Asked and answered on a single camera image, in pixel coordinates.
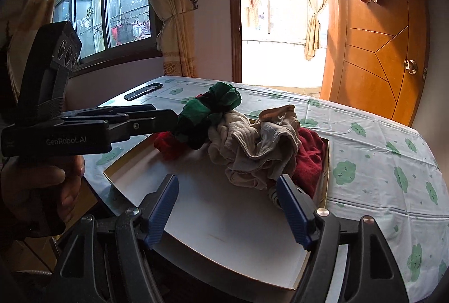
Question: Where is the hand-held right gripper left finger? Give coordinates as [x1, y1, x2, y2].
[52, 174, 179, 303]

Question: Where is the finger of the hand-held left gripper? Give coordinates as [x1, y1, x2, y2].
[60, 104, 157, 122]
[103, 109, 179, 144]

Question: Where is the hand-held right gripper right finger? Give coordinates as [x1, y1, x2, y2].
[276, 174, 407, 303]

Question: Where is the dark red striped underwear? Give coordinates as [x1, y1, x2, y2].
[268, 127, 329, 211]

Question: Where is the green and black sock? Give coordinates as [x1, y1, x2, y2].
[174, 82, 242, 150]

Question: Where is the shallow cardboard box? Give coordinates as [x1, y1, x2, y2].
[103, 119, 331, 291]

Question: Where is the beige underwear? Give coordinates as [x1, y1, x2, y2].
[224, 104, 301, 192]

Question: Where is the person's left hand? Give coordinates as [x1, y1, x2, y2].
[0, 154, 86, 230]

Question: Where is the black smartphone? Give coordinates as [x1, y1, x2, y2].
[124, 83, 164, 102]

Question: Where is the dark wooden table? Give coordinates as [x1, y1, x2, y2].
[82, 177, 302, 303]

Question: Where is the hanging laundry outside window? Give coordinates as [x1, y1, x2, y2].
[81, 6, 152, 44]

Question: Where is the dark framed window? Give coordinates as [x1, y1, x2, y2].
[52, 0, 164, 74]

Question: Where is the tied yellow window curtain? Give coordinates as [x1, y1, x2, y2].
[130, 0, 197, 79]

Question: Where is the wooden door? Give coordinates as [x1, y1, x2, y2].
[320, 0, 430, 126]

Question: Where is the tied balcony curtain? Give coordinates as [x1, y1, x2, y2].
[302, 0, 330, 61]

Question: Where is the wooden door frame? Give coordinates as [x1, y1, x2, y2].
[227, 0, 346, 100]

